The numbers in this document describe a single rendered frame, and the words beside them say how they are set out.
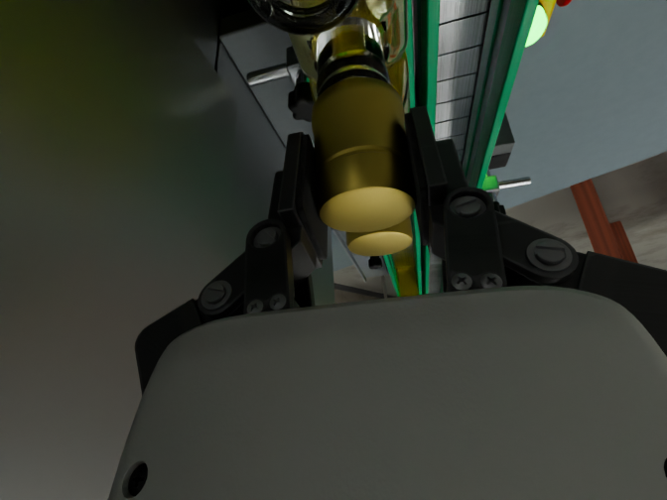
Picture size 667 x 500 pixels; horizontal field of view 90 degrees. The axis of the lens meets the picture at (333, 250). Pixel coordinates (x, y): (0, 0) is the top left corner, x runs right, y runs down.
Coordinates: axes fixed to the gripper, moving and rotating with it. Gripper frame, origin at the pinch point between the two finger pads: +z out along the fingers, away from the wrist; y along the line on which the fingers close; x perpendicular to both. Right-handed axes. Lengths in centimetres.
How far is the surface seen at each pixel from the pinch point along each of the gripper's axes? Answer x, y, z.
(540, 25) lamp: -13.0, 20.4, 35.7
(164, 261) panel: -4.5, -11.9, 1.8
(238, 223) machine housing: -14.7, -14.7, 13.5
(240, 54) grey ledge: -6.0, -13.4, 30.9
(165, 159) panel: -1.9, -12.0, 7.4
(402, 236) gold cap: -5.0, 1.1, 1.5
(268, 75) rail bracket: -5.3, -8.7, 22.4
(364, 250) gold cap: -6.1, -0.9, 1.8
